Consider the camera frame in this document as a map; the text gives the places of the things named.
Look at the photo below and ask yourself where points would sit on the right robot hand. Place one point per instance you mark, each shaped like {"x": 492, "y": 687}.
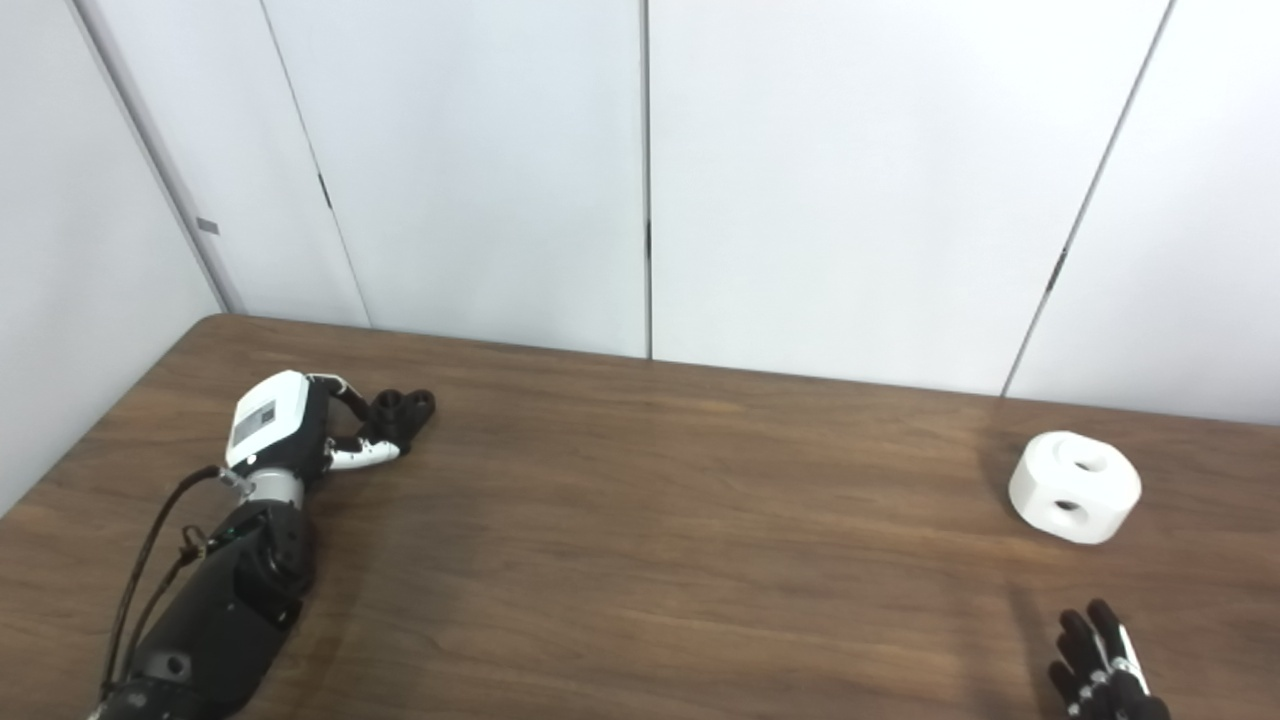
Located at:
{"x": 1110, "y": 680}

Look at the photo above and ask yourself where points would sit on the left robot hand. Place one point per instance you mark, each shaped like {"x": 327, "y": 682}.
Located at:
{"x": 270, "y": 420}

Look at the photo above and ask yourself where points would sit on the black flanged holder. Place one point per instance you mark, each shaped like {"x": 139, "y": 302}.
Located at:
{"x": 405, "y": 412}

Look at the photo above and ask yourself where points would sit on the round white piece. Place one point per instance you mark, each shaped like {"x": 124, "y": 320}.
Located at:
{"x": 1075, "y": 488}

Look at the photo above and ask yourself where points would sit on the small grey wall tag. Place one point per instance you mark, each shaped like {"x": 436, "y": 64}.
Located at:
{"x": 208, "y": 226}

